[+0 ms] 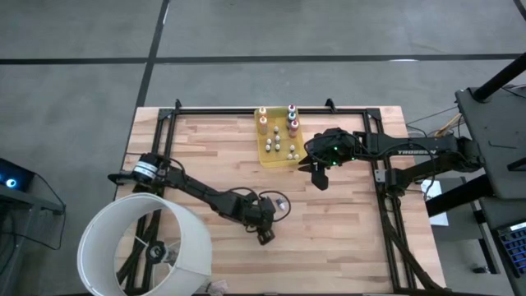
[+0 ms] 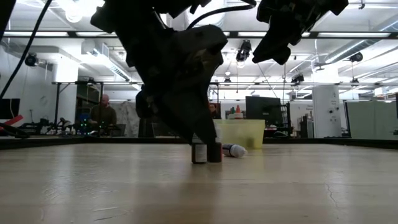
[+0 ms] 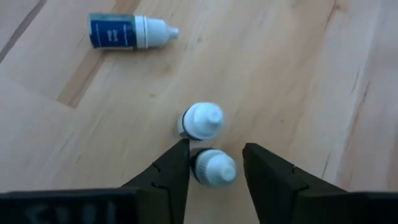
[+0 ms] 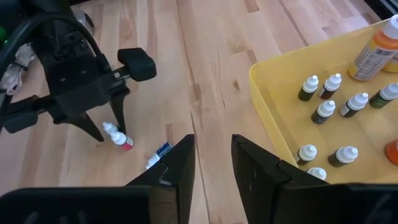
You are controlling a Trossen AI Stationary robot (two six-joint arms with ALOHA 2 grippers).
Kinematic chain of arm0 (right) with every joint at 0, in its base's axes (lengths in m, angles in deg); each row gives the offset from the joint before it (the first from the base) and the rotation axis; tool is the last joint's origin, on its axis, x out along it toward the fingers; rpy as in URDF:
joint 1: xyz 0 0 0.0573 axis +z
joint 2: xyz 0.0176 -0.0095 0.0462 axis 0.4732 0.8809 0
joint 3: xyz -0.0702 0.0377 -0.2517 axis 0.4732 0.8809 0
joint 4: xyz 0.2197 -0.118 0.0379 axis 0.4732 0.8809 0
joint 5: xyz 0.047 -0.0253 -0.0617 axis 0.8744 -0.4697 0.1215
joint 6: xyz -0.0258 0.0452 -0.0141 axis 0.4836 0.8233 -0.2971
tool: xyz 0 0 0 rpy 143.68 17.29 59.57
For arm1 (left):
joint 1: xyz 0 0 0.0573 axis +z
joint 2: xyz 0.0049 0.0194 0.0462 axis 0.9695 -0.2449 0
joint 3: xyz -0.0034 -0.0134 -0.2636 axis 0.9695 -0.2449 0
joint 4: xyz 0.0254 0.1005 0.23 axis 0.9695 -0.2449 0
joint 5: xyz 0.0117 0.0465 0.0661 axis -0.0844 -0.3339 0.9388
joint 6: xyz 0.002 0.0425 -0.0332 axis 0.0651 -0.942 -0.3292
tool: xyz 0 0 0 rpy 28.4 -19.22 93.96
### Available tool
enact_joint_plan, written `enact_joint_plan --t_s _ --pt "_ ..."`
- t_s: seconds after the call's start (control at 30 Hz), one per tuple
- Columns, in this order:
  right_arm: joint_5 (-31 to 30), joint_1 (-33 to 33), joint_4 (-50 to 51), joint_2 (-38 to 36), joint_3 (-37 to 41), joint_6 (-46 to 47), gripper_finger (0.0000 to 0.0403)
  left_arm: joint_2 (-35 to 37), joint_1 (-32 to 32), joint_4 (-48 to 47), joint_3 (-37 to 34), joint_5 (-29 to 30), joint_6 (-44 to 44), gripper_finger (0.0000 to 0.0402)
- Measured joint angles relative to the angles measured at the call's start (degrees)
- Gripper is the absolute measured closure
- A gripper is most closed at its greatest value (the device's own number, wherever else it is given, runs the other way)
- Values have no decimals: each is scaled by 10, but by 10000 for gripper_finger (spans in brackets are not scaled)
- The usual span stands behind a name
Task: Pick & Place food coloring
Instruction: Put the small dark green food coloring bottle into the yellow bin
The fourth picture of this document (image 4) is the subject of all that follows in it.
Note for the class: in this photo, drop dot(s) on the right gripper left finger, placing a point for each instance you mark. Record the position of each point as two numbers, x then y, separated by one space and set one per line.
174 174

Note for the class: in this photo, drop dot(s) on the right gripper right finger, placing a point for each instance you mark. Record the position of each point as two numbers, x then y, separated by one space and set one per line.
255 180

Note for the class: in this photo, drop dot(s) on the small labelled dropper bottle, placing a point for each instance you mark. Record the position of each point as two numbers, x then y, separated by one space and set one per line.
354 104

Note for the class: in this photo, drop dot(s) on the yellow translucent plastic bin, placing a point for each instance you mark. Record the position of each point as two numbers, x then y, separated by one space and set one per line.
286 130

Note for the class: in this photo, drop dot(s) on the large orange food colouring bottle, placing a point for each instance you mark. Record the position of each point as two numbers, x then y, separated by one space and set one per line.
393 152

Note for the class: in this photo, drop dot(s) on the small blue dropper bottle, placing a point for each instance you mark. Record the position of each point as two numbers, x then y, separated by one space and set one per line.
161 151

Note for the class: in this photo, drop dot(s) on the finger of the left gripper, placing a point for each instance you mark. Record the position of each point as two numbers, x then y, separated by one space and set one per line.
119 107
85 126

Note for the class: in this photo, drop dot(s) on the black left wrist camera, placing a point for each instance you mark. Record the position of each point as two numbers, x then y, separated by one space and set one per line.
37 9

